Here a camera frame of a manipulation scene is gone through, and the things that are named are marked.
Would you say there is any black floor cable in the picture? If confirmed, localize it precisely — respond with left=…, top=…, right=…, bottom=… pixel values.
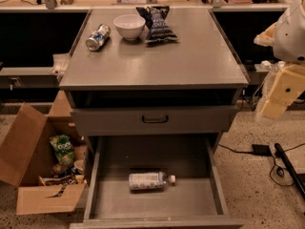
left=218, top=142, right=305, bottom=188

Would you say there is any black floor bar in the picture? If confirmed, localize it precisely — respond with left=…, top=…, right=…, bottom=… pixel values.
left=274, top=143, right=305, bottom=200

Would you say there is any open grey middle drawer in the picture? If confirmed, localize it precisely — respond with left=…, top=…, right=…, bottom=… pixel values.
left=70, top=135, right=244, bottom=229

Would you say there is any closed grey upper drawer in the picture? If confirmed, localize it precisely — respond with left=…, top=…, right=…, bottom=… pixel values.
left=71, top=106, right=237, bottom=136

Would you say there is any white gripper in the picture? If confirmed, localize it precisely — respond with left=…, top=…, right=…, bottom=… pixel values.
left=254, top=0, right=305, bottom=120

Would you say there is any black power adapter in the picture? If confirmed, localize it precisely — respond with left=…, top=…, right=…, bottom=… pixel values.
left=252, top=144, right=272, bottom=156

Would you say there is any white ceramic bowl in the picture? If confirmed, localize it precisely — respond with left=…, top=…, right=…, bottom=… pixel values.
left=113, top=14, right=146, bottom=41

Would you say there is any dark blue chip bag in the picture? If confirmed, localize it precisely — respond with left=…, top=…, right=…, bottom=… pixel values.
left=136, top=6, right=177, bottom=44

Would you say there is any clear plastic water bottle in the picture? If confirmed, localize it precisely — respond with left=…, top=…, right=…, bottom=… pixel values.
left=129, top=172, right=176, bottom=191

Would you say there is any dark snack packet in box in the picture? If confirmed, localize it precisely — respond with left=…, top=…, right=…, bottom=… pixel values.
left=38, top=175, right=84, bottom=186

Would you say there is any green snack bag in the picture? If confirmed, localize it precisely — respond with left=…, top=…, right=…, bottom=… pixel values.
left=49, top=135, right=74, bottom=167

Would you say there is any white power strip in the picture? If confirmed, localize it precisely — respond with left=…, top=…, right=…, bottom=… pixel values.
left=259, top=60, right=285, bottom=71

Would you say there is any open cardboard box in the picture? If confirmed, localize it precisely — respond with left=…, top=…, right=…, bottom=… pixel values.
left=0, top=91, right=88, bottom=215

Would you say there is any grey drawer cabinet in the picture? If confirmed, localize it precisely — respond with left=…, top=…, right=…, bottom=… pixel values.
left=60, top=7, right=249, bottom=158

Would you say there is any silver blue soda can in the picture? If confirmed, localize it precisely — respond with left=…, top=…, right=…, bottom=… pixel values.
left=86, top=24, right=111, bottom=52

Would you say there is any black drawer handle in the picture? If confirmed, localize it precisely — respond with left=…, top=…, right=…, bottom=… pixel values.
left=141, top=115, right=169, bottom=124

